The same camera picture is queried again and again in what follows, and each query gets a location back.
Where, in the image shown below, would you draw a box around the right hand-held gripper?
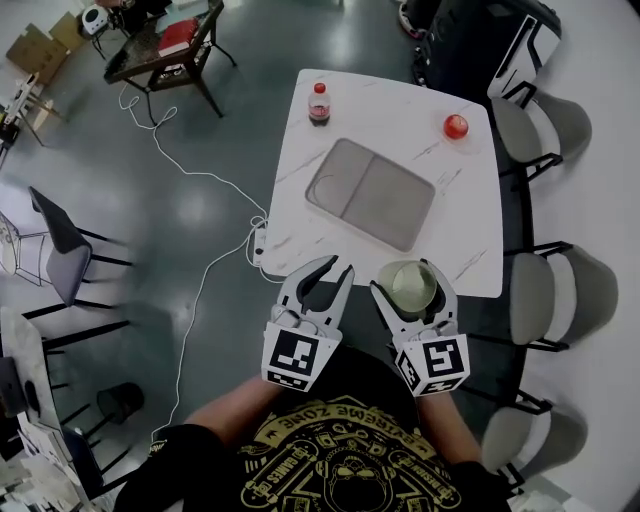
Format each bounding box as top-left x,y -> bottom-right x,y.
369,258 -> 471,398

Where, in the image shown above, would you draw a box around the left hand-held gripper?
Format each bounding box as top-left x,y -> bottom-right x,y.
261,255 -> 356,394

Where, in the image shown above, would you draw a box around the clear green glass cup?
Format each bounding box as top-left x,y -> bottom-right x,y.
377,259 -> 442,322

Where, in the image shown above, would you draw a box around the person's right forearm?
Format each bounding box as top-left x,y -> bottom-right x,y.
414,393 -> 484,466

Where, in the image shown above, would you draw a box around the person's left forearm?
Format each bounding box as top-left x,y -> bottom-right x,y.
183,374 -> 284,446

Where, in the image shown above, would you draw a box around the white power strip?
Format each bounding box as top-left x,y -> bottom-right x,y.
248,218 -> 270,267

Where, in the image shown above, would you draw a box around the grey divided tray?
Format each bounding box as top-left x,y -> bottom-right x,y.
304,138 -> 437,254

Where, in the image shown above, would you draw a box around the grey padded chair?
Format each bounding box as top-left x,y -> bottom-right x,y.
488,91 -> 594,177
503,241 -> 621,352
478,392 -> 590,497

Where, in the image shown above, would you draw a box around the person's black printed shirt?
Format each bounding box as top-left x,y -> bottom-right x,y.
113,344 -> 512,512

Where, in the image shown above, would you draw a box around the red apple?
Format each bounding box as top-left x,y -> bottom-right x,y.
443,113 -> 471,143

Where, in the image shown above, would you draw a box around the red-capped dark drink bottle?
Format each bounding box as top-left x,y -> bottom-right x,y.
307,82 -> 334,128

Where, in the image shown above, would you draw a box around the black waste bin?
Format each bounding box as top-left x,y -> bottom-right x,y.
95,381 -> 146,427

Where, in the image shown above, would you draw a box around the blue-grey black-legged chair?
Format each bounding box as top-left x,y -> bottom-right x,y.
21,186 -> 135,322

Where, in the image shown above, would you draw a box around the black and white machine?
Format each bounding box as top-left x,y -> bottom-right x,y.
411,0 -> 564,104

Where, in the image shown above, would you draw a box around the dark wooden chair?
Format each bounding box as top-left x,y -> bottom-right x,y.
103,0 -> 239,127

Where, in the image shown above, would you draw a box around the red book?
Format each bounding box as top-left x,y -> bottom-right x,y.
158,18 -> 199,58

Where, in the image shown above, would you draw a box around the white round device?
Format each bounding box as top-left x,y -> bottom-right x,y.
80,4 -> 109,40

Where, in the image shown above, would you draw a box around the flattened cardboard boxes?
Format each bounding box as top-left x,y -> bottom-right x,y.
5,11 -> 87,85

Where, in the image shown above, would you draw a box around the white power cable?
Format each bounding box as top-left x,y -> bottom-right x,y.
118,83 -> 271,454

